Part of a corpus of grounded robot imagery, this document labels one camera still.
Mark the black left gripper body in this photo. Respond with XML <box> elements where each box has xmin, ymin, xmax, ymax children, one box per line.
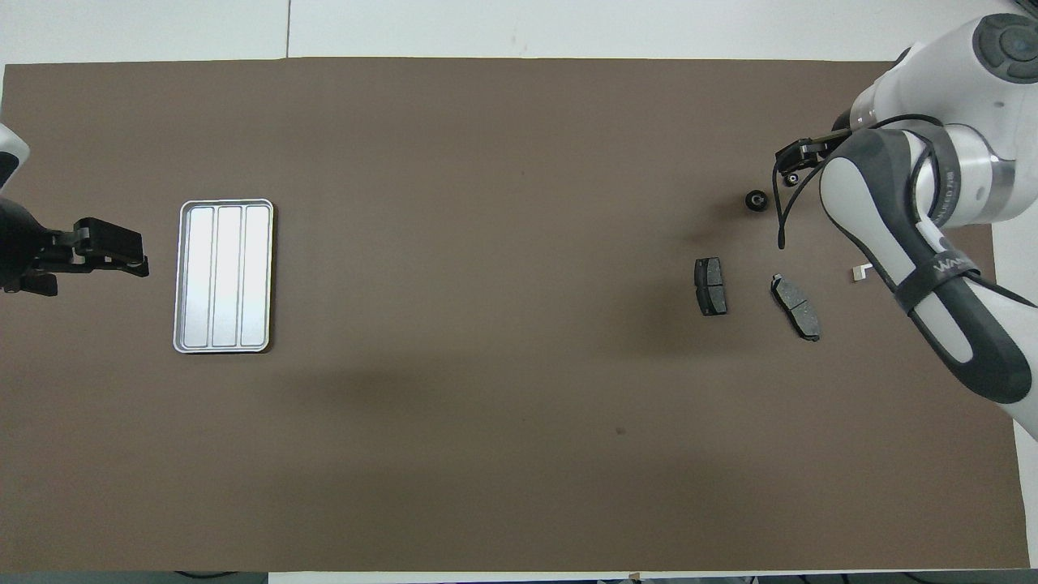
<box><xmin>0</xmin><ymin>195</ymin><xmax>82</xmax><ymax>283</ymax></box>

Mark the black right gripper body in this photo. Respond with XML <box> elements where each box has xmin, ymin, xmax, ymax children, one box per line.
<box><xmin>811</xmin><ymin>126</ymin><xmax>852</xmax><ymax>163</ymax></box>

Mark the silver metal tray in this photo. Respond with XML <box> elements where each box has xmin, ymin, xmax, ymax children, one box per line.
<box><xmin>173</xmin><ymin>199</ymin><xmax>275</xmax><ymax>354</ymax></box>

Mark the dark grey curved brake pad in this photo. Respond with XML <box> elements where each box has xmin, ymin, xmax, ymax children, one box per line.
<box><xmin>770</xmin><ymin>273</ymin><xmax>822</xmax><ymax>342</ymax></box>

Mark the dark grey rectangular brake pad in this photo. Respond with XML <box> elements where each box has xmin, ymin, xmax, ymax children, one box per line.
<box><xmin>694</xmin><ymin>257</ymin><xmax>728</xmax><ymax>317</ymax></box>

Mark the brown table mat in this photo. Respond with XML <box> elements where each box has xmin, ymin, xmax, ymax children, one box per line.
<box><xmin>0</xmin><ymin>57</ymin><xmax>1031</xmax><ymax>573</ymax></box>

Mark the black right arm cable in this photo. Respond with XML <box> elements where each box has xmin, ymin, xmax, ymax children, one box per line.
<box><xmin>774</xmin><ymin>114</ymin><xmax>951</xmax><ymax>251</ymax></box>

